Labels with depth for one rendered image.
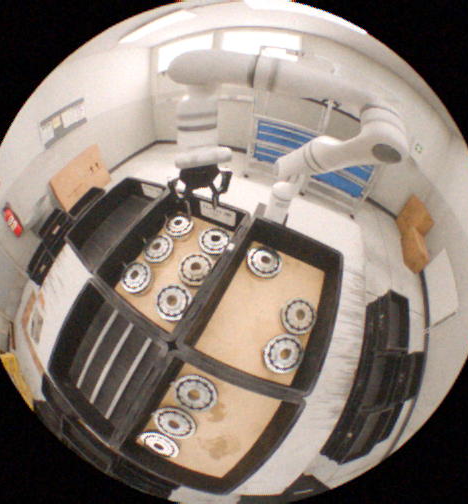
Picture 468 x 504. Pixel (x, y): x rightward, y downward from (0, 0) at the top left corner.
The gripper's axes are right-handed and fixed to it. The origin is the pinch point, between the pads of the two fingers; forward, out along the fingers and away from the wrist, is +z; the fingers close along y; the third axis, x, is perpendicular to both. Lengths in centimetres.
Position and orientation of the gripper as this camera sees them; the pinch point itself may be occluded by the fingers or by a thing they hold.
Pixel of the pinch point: (201, 205)
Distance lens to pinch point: 41.2
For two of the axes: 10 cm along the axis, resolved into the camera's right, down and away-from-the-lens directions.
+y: -9.5, 2.3, -2.3
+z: -0.6, 5.6, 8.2
